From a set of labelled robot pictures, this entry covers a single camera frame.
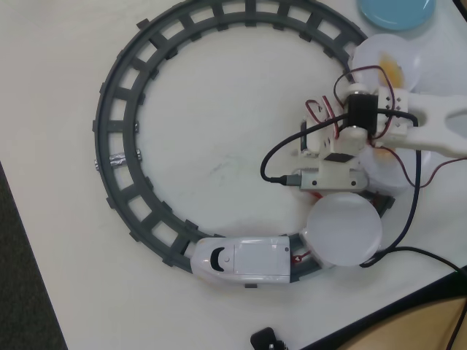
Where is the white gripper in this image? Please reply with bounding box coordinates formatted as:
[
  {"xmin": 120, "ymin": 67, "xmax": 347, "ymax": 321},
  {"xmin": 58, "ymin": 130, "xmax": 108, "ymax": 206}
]
[{"xmin": 297, "ymin": 118, "xmax": 366, "ymax": 172}]

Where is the white Shinkansen toy locomotive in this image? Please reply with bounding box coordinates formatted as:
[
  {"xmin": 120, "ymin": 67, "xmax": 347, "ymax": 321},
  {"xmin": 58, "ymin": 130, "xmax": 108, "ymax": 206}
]
[{"xmin": 188, "ymin": 235, "xmax": 293, "ymax": 287}]

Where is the light blue round dish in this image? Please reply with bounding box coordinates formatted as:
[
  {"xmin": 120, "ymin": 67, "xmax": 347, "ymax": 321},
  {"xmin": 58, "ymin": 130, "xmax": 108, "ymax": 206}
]
[{"xmin": 355, "ymin": 0, "xmax": 438, "ymax": 33}]

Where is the white round plate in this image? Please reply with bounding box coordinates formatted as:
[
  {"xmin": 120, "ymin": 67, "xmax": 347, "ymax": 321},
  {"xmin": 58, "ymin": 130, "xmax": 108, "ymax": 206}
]
[
  {"xmin": 352, "ymin": 34, "xmax": 426, "ymax": 96},
  {"xmin": 305, "ymin": 192, "xmax": 383, "ymax": 268},
  {"xmin": 359, "ymin": 138, "xmax": 433, "ymax": 196}
]

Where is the black plastic clamp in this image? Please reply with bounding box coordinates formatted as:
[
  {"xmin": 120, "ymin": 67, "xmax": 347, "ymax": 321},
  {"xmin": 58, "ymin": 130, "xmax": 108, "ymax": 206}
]
[{"xmin": 250, "ymin": 327, "xmax": 287, "ymax": 350}]

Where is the light wooden desk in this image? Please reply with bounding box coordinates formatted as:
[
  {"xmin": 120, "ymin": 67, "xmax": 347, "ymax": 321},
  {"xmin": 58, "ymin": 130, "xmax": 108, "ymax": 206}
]
[{"xmin": 337, "ymin": 295, "xmax": 467, "ymax": 350}]

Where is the grey circular toy train track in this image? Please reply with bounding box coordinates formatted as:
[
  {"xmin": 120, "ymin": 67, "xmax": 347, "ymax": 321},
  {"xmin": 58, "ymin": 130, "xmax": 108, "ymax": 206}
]
[{"xmin": 90, "ymin": 0, "xmax": 397, "ymax": 291}]

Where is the red servo wire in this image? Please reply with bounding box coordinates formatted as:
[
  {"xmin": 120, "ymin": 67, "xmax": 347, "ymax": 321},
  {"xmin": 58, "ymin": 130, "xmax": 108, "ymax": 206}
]
[
  {"xmin": 371, "ymin": 142, "xmax": 467, "ymax": 189},
  {"xmin": 305, "ymin": 95, "xmax": 344, "ymax": 125},
  {"xmin": 333, "ymin": 65, "xmax": 398, "ymax": 110}
]

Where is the black camera cable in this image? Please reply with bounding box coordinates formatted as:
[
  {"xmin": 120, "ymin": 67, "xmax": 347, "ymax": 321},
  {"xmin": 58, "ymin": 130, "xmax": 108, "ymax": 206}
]
[{"xmin": 260, "ymin": 111, "xmax": 467, "ymax": 273}]

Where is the thin dark cable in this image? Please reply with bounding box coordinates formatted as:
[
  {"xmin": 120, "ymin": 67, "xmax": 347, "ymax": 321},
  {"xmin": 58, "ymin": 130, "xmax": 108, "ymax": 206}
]
[{"xmin": 445, "ymin": 308, "xmax": 467, "ymax": 350}]

